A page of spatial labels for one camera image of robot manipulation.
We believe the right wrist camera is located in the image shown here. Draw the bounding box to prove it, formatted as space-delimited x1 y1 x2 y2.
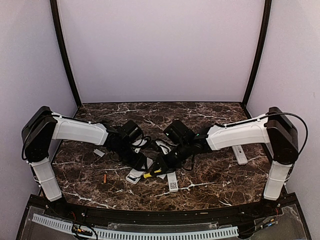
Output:
152 138 175 155

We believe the right black frame post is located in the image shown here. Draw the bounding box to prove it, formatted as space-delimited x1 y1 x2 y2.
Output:
241 0 272 108

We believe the slim white remote control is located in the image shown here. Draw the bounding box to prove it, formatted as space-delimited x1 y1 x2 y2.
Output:
166 172 179 193

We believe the white TCL air-conditioner remote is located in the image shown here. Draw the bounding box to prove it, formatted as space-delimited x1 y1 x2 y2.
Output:
125 158 154 185

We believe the yellow handled screwdriver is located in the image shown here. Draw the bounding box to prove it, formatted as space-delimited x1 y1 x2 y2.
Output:
143 169 162 179

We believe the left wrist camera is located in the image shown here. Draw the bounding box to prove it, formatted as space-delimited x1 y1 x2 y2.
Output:
131 136 151 153

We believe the left black frame post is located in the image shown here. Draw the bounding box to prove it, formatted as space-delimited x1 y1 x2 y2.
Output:
49 0 82 108

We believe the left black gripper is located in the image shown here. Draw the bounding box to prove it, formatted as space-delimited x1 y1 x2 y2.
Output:
113 140 148 172

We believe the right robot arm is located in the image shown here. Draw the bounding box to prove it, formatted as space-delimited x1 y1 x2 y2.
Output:
150 107 305 217

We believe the white square battery cover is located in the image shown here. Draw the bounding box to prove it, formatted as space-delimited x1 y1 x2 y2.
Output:
157 174 166 179

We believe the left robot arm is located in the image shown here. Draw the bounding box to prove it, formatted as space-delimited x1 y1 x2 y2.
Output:
21 106 149 218

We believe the white slotted cable duct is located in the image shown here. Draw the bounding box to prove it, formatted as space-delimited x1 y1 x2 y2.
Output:
31 213 239 240

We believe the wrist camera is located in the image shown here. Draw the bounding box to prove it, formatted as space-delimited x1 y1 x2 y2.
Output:
131 136 151 153
152 138 175 155

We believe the black front rail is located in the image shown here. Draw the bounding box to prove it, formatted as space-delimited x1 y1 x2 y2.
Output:
30 196 283 226

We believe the black frame post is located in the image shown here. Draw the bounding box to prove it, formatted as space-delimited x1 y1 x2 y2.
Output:
49 0 82 108
241 0 272 108

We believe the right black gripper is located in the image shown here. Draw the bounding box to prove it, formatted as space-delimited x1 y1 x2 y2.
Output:
150 140 191 176

